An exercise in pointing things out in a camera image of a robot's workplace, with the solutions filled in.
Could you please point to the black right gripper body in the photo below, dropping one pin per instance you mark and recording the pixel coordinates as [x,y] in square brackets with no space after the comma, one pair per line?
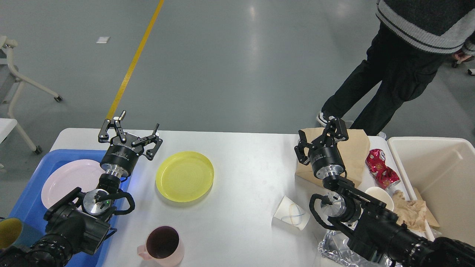
[325,159]

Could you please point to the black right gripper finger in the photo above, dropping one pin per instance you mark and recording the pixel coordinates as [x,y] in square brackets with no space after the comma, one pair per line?
[335,131]
[299,149]

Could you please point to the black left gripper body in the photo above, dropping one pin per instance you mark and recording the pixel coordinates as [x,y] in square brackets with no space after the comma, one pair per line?
[121,158]

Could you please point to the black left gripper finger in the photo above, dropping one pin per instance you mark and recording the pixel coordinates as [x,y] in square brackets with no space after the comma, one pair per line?
[114,123]
[153,138]

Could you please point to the yellow plastic plate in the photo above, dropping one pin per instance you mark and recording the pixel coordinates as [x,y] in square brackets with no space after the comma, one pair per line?
[185,176]

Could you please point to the pink mug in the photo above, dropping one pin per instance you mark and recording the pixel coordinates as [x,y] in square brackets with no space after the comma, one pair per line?
[164,245]

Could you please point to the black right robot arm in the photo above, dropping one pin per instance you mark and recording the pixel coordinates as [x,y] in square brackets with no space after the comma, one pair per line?
[372,229]

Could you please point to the brown paper bag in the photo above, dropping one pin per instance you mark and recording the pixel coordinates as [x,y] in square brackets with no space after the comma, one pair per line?
[353,152]

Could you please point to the pink plate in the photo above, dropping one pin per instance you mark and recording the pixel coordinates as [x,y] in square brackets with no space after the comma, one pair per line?
[83,173]

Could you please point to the crushed red can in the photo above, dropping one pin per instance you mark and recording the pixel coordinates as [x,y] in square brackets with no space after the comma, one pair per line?
[385,177]

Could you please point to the flattened white paper cup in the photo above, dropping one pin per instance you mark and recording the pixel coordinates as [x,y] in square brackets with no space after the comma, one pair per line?
[291,213]

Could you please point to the crumpled aluminium foil tray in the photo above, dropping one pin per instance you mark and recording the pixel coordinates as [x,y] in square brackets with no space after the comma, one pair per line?
[334,247]

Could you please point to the crumpled brown paper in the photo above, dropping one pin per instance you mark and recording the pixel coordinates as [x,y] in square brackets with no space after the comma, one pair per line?
[414,213]

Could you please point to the blue plastic tray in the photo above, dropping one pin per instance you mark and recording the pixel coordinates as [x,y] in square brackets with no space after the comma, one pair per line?
[55,207]

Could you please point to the beige plastic bin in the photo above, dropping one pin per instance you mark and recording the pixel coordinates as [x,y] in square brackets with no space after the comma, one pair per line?
[443,171]

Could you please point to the person in black trousers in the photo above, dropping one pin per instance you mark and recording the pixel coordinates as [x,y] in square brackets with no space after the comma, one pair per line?
[413,41]

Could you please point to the teal mug yellow inside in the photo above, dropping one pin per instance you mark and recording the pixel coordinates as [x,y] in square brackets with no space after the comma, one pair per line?
[10,231]

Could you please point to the white folding table frame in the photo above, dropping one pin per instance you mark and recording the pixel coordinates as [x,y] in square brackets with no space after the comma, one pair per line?
[7,46]

